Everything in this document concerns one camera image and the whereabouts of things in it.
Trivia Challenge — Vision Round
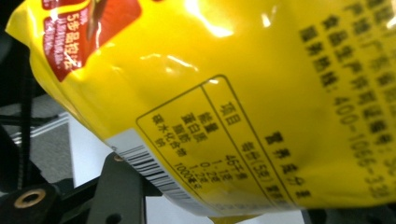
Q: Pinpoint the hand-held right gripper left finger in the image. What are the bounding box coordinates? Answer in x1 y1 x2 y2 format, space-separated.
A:
87 151 163 224

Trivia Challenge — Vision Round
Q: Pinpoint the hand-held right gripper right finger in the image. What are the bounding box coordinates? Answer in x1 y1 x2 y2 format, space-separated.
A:
302 203 396 224

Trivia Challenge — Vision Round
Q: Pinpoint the yellow pouch with green cap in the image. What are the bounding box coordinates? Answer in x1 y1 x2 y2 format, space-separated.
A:
5 0 396 224

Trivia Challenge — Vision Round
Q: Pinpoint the metal floor rail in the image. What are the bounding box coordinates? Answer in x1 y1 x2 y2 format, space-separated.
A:
10 113 70 145

